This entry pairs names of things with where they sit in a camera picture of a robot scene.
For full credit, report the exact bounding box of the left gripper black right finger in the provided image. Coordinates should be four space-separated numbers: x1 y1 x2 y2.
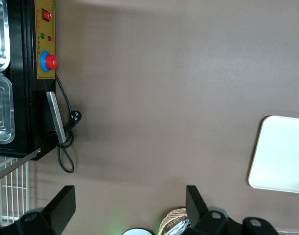
185 185 279 235

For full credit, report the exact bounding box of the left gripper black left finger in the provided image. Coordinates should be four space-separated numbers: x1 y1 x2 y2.
1 185 77 235

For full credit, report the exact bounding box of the beige plastic tray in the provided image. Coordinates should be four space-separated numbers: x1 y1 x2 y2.
248 115 299 195

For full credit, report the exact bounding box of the stainless steel tray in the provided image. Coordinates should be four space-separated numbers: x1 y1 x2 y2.
0 72 16 144
0 0 11 72

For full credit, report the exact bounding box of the light wicker basket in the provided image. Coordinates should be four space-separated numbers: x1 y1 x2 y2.
158 207 189 235

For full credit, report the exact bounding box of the aluminium foil container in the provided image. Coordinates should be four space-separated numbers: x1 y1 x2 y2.
167 216 191 235

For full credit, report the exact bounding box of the flat metal bar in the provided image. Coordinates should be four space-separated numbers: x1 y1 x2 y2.
0 148 42 184

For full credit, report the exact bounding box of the black tabletop sealing machine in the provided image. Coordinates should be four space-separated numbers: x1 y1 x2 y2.
0 0 57 161

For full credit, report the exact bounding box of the yellow control panel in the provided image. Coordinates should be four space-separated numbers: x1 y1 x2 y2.
34 0 58 80

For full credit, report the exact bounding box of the grey metal handle bar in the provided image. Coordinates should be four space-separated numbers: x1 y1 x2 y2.
46 91 67 144

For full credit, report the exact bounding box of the black power cable with plug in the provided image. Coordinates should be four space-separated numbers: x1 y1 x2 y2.
55 73 83 174

